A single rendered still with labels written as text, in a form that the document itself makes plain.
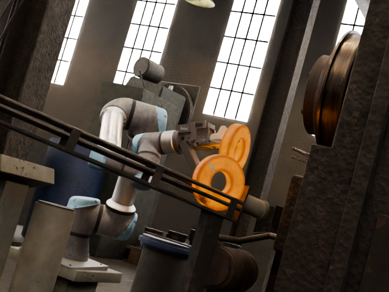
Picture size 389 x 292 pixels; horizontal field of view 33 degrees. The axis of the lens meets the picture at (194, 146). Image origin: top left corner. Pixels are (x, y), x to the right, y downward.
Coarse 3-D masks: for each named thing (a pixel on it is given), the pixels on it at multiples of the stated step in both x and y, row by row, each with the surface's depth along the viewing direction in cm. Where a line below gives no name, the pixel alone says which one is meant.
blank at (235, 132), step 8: (232, 128) 198; (240, 128) 199; (224, 136) 197; (232, 136) 196; (240, 136) 201; (248, 136) 206; (224, 144) 196; (232, 144) 197; (240, 144) 205; (248, 144) 207; (224, 152) 196; (232, 152) 198; (240, 152) 206; (248, 152) 209; (240, 160) 204
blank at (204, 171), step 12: (216, 156) 184; (228, 156) 186; (204, 168) 182; (216, 168) 184; (228, 168) 186; (240, 168) 188; (204, 180) 182; (228, 180) 188; (240, 180) 188; (228, 192) 186; (240, 192) 188; (204, 204) 183; (216, 204) 184
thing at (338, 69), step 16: (352, 32) 221; (336, 48) 211; (352, 48) 210; (336, 64) 208; (336, 80) 207; (320, 96) 207; (336, 96) 206; (320, 112) 208; (336, 112) 206; (320, 128) 211; (320, 144) 215
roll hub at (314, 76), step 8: (328, 56) 226; (320, 64) 222; (312, 72) 220; (320, 72) 219; (312, 80) 219; (312, 88) 219; (304, 96) 220; (312, 96) 219; (304, 104) 220; (312, 104) 219; (304, 112) 222; (312, 112) 220; (304, 120) 223; (312, 120) 222; (312, 128) 225
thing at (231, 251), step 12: (216, 252) 189; (228, 252) 189; (240, 252) 197; (216, 264) 188; (228, 264) 187; (240, 264) 191; (252, 264) 200; (216, 276) 187; (228, 276) 187; (240, 276) 191; (252, 276) 199; (216, 288) 188; (228, 288) 190; (240, 288) 197
